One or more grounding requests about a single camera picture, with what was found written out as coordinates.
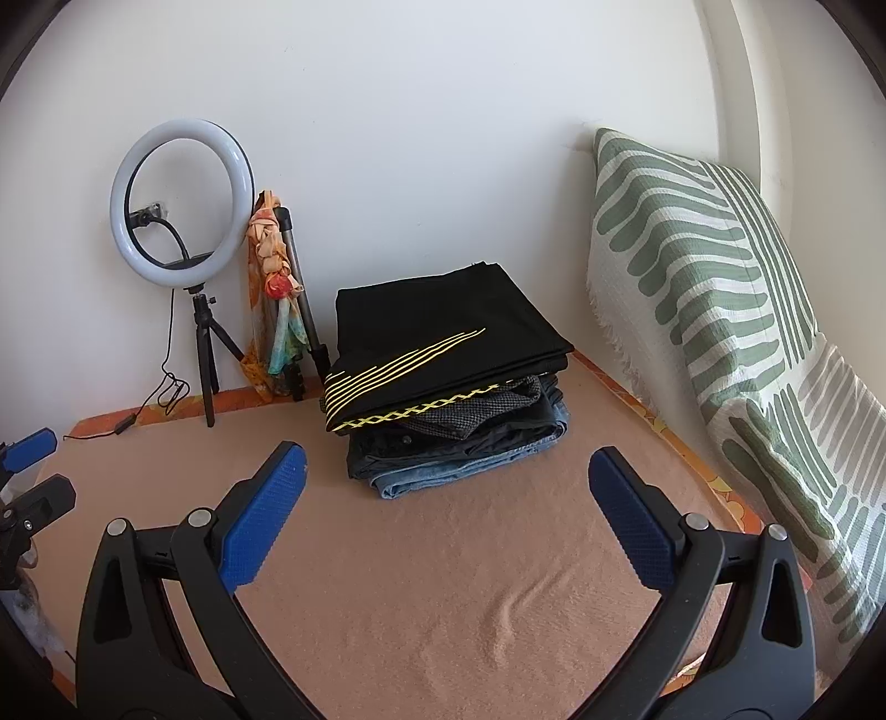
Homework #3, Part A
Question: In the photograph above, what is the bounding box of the blue jeans folded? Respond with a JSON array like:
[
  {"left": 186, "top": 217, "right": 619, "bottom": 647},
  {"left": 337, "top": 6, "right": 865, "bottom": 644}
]
[{"left": 347, "top": 373, "right": 569, "bottom": 500}]

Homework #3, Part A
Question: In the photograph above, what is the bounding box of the grey tweed garment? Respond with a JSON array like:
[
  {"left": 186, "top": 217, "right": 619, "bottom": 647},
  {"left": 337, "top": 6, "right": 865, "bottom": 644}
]
[{"left": 404, "top": 375, "right": 542, "bottom": 440}]

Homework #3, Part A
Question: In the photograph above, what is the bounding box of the folded grey black tripod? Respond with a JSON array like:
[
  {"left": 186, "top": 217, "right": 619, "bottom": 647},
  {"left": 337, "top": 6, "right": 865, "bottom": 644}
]
[{"left": 275, "top": 205, "right": 331, "bottom": 385}]

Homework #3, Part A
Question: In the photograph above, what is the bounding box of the black ring light cable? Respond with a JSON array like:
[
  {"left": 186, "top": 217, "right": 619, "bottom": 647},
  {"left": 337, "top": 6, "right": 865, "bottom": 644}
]
[{"left": 63, "top": 207, "right": 193, "bottom": 443}]

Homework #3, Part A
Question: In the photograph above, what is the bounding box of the orange patterned scarf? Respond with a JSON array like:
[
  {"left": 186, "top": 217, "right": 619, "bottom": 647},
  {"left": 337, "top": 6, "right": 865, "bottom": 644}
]
[{"left": 240, "top": 191, "right": 308, "bottom": 404}]

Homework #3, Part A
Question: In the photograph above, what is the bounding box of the black mini tripod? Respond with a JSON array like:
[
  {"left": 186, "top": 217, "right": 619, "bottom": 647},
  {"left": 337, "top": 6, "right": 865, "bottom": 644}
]
[{"left": 188, "top": 285, "right": 245, "bottom": 428}]

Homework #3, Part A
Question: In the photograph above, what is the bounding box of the white ring light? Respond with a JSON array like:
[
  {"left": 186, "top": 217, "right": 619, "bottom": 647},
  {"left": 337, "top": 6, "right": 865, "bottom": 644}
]
[{"left": 108, "top": 119, "right": 255, "bottom": 288}]

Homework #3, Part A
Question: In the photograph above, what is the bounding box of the black sport pants yellow print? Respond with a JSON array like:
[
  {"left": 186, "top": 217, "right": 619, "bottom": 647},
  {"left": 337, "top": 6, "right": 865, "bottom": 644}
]
[{"left": 323, "top": 263, "right": 574, "bottom": 435}]

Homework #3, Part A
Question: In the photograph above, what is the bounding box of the green white striped pillow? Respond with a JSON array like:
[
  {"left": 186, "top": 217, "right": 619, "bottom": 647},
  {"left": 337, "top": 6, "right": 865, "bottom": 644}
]
[{"left": 587, "top": 129, "right": 884, "bottom": 673}]

